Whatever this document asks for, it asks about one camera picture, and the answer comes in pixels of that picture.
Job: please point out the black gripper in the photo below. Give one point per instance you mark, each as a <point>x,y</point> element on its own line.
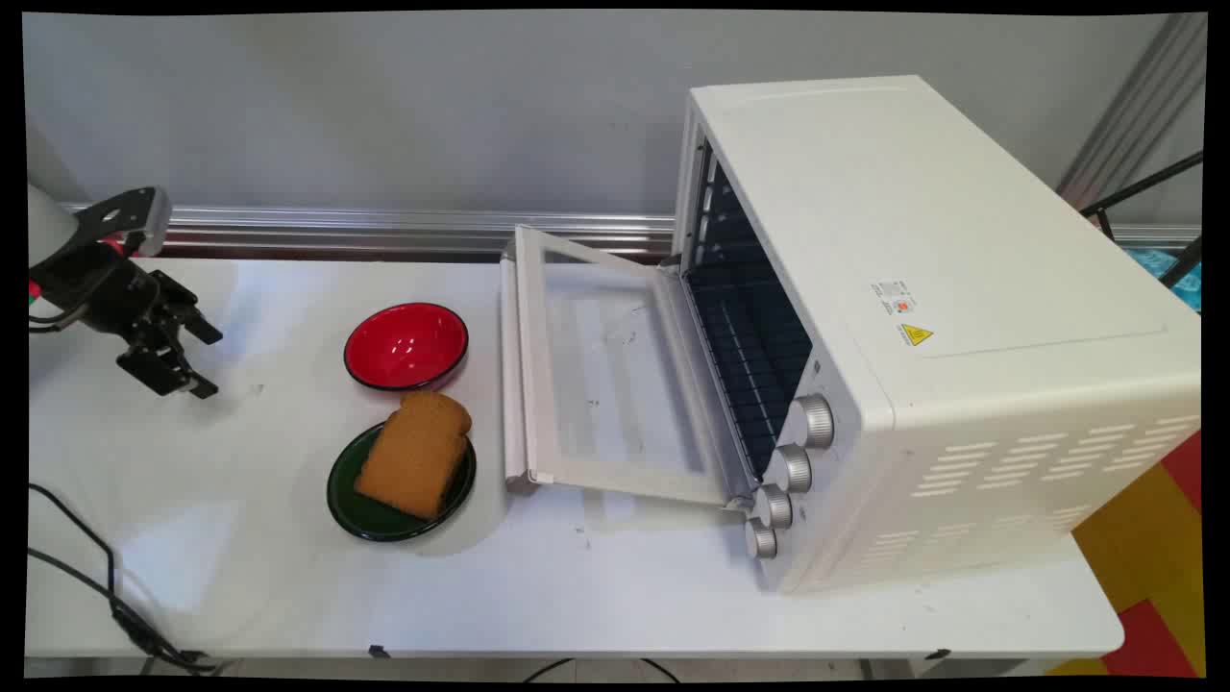
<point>108,288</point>

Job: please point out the dark green plate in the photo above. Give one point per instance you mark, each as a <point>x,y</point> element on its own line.
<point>380,509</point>

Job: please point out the yellow warning sticker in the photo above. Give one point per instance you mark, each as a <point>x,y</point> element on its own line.
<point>916,334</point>

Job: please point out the red bowl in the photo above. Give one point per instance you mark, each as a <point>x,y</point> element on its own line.
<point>405,345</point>

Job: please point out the white toaster oven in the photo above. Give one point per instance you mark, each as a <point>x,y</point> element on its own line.
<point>951,327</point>

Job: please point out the black metal stand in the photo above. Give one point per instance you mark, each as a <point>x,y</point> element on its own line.
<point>1148,216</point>

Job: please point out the silver oven knob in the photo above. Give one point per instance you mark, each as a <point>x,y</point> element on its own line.
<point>774,506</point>
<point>761,539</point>
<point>793,468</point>
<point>812,421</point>

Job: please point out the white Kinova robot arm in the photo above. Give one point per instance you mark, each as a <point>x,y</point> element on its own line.
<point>46,223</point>

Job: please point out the brown toast slice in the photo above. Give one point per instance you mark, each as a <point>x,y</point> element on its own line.
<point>415,453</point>

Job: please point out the white oven door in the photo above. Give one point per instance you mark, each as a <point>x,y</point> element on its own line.
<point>601,370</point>

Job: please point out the aluminium rail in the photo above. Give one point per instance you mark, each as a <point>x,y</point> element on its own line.
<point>404,229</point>

